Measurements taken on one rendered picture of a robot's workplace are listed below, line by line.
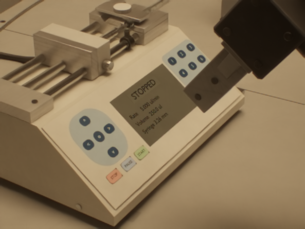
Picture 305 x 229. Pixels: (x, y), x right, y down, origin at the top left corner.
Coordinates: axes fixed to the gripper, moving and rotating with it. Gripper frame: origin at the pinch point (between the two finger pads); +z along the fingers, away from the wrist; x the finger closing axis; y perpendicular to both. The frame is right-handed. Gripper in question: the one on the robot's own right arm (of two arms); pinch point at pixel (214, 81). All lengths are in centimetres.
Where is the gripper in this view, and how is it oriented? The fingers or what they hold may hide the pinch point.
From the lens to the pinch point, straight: 62.5
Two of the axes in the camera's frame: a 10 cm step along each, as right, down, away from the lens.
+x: 5.5, -4.4, 7.1
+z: -5.0, 5.1, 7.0
